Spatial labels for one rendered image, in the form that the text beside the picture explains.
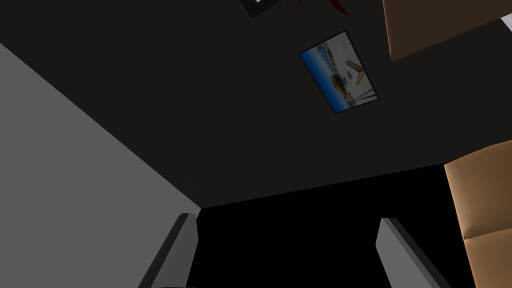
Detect black framed picture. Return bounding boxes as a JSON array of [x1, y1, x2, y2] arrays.
[[239, 0, 283, 20]]

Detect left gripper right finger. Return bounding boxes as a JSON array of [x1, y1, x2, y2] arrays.
[[375, 217, 453, 288]]

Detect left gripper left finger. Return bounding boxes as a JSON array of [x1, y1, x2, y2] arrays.
[[137, 212, 199, 288]]

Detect framed blue harbour picture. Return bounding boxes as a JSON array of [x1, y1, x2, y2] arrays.
[[298, 29, 379, 116]]

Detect brown wooden cupboard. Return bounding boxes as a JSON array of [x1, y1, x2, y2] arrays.
[[381, 0, 512, 63]]

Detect light brown wooden cabinet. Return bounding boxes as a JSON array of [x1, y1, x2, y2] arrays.
[[443, 139, 512, 288]]

